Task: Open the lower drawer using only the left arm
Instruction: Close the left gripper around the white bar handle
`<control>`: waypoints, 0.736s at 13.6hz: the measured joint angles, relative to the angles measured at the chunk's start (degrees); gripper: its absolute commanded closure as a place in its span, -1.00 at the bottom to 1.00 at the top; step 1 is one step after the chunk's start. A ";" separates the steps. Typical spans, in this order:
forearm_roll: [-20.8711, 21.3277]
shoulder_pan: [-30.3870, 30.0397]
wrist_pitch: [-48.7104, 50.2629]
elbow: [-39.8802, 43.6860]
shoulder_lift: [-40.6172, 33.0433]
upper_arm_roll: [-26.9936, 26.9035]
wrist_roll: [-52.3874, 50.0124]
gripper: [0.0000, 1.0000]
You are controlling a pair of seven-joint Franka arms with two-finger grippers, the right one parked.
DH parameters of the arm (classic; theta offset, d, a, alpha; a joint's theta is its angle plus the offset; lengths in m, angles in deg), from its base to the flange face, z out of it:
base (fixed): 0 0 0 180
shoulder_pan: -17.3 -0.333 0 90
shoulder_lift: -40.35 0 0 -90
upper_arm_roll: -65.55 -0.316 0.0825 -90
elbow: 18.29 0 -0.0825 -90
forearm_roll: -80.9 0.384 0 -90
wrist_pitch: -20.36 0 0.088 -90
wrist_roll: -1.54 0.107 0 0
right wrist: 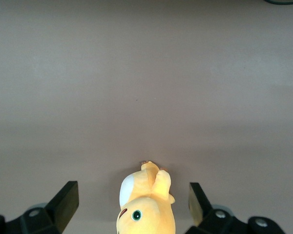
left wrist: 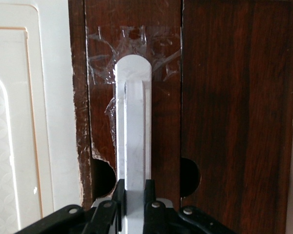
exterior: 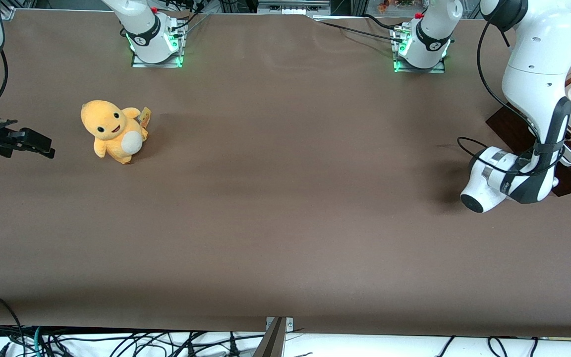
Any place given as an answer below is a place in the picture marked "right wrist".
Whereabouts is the black looped cable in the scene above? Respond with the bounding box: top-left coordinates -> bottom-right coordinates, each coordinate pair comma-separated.
262,0 -> 293,5

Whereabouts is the yellow plush toy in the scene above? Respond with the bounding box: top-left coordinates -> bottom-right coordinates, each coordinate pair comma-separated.
116,160 -> 176,234

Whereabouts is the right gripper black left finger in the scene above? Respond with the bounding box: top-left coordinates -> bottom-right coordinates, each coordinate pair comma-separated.
0,180 -> 79,234

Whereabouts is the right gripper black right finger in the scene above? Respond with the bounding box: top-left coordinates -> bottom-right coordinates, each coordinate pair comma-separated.
187,182 -> 285,234

